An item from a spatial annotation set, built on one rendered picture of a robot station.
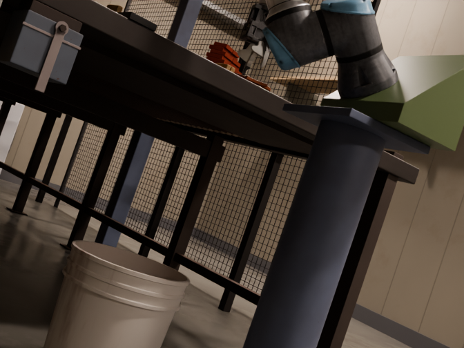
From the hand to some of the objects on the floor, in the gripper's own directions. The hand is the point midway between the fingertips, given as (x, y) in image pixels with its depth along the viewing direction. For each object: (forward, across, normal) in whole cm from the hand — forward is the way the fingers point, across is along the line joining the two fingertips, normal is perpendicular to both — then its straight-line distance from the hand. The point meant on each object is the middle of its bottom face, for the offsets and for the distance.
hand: (253, 71), depth 203 cm
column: (+100, +50, +13) cm, 112 cm away
